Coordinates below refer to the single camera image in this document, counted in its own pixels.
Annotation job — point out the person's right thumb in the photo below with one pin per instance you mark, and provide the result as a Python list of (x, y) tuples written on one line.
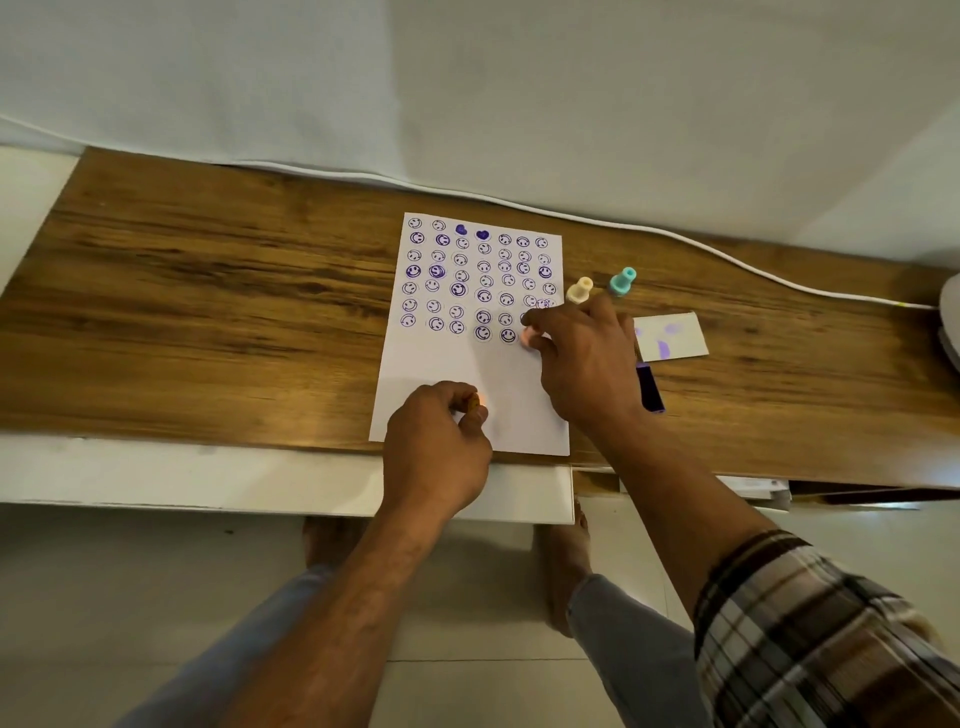
[(541, 321)]

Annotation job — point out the pink stamp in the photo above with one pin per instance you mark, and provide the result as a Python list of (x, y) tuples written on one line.
[(529, 339)]

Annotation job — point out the orange stamp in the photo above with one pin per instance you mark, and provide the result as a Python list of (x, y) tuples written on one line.
[(475, 405)]

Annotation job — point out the teal stamp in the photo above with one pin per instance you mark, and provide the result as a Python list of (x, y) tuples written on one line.
[(622, 280)]

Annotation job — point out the white rounded appliance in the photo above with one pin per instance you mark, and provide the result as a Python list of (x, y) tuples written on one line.
[(951, 319)]

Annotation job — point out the person's leg grey trousers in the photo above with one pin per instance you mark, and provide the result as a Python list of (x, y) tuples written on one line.
[(225, 660), (637, 652)]

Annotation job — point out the person's foot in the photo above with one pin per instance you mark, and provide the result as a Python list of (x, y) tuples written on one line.
[(564, 570), (330, 541)]

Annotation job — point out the person's left hand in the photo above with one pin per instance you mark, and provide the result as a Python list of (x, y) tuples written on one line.
[(431, 457)]

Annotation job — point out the white paper with purple stamps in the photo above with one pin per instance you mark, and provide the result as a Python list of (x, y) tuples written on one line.
[(457, 360)]

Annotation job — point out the white pull-out tray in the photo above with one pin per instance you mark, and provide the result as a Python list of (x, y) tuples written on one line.
[(225, 476)]

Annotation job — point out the person's left thumb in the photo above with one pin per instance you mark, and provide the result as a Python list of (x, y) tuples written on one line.
[(475, 421)]

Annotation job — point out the person's right leg grey trousers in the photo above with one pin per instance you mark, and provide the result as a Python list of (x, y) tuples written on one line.
[(637, 652)]

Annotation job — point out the person's right hand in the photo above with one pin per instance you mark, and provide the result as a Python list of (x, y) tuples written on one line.
[(589, 360)]

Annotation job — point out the person's left foot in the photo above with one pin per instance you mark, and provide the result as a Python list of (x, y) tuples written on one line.
[(330, 541)]

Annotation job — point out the white papers under desk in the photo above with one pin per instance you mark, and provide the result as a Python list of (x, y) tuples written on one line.
[(757, 489)]

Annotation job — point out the cream stamp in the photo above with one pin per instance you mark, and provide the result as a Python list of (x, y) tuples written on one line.
[(579, 289)]

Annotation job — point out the person's left leg grey trousers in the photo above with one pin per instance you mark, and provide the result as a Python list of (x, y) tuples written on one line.
[(225, 660)]

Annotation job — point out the person's right forearm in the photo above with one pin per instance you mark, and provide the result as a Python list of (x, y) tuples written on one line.
[(675, 502)]

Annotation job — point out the plaid shirt sleeve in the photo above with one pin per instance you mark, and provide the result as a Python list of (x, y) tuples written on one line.
[(825, 637)]

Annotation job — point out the person's left forearm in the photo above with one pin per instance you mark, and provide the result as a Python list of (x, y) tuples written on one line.
[(337, 622)]

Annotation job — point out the person's right foot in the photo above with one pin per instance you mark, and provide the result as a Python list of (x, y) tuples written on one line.
[(564, 570)]

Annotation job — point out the dark purple ink pad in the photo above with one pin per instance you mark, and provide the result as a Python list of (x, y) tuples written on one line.
[(650, 388)]

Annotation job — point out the small white card purple marks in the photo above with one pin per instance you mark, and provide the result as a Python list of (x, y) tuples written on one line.
[(675, 334)]

